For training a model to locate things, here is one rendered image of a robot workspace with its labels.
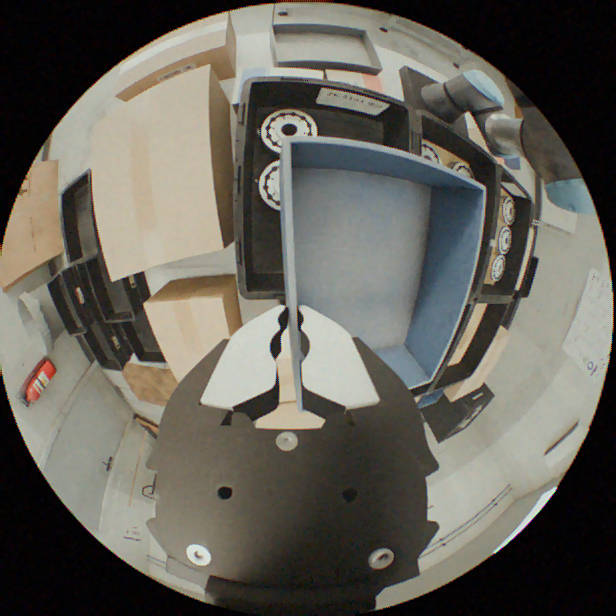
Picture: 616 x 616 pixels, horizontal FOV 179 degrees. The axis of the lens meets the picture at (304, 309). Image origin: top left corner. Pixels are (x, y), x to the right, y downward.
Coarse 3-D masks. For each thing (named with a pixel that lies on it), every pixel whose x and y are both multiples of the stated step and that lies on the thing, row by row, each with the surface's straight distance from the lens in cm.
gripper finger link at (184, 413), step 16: (192, 368) 9; (208, 368) 9; (192, 384) 8; (176, 400) 8; (192, 400) 8; (176, 416) 8; (192, 416) 7; (208, 416) 7; (224, 416) 7; (160, 432) 8; (176, 432) 7; (192, 432) 7; (160, 448) 7
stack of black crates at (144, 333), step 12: (144, 312) 127; (120, 324) 148; (132, 324) 156; (144, 324) 148; (132, 336) 156; (144, 336) 155; (132, 348) 155; (144, 348) 164; (156, 348) 156; (144, 360) 158; (156, 360) 150
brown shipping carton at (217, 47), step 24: (192, 24) 75; (216, 24) 70; (144, 48) 78; (168, 48) 69; (192, 48) 63; (216, 48) 60; (120, 72) 76; (144, 72) 67; (168, 72) 65; (216, 72) 68; (120, 96) 70
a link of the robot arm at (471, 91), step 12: (468, 72) 72; (480, 72) 73; (456, 84) 71; (468, 84) 69; (480, 84) 68; (492, 84) 74; (456, 96) 71; (468, 96) 70; (480, 96) 68; (492, 96) 68; (468, 108) 72; (480, 108) 69; (492, 108) 69
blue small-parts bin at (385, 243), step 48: (288, 144) 10; (336, 144) 11; (288, 192) 10; (336, 192) 17; (384, 192) 19; (432, 192) 22; (480, 192) 18; (288, 240) 10; (336, 240) 17; (384, 240) 19; (432, 240) 22; (480, 240) 18; (288, 288) 11; (336, 288) 19; (384, 288) 21; (432, 288) 22; (384, 336) 24; (432, 336) 22
